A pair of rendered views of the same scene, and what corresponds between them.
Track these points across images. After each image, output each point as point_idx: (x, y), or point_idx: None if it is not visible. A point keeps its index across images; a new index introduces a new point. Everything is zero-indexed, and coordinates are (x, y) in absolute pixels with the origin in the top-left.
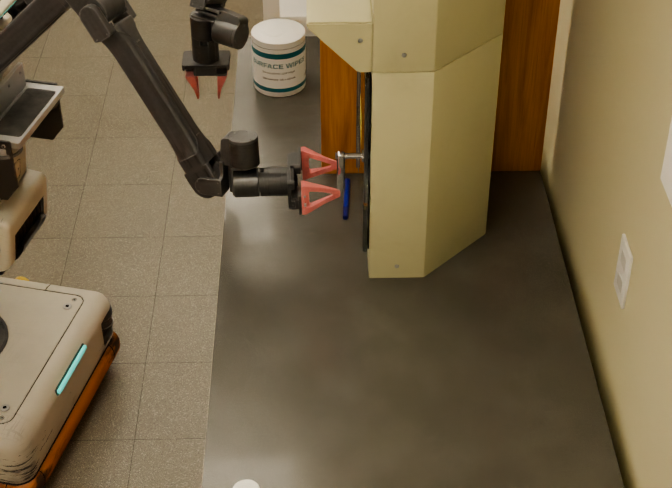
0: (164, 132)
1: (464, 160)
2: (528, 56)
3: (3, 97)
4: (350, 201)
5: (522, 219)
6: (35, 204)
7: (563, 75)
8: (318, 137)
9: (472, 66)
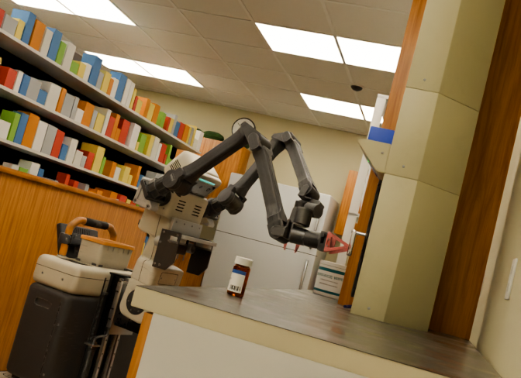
0: (265, 202)
1: (423, 259)
2: (472, 257)
3: (187, 228)
4: (350, 308)
5: (452, 338)
6: None
7: (491, 279)
8: None
9: (439, 199)
